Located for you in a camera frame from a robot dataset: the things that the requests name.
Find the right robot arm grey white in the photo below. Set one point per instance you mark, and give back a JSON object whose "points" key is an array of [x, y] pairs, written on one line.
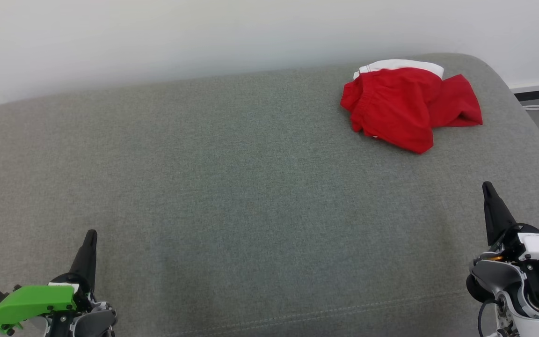
{"points": [[508, 276]]}

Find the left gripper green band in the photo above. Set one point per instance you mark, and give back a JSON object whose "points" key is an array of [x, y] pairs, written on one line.
{"points": [[31, 302]]}

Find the red shorts with white stripe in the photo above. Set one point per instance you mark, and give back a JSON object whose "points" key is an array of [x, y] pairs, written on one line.
{"points": [[391, 107]]}

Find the grey fabric sofa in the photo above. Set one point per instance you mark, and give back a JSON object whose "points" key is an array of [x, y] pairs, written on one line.
{"points": [[251, 187]]}

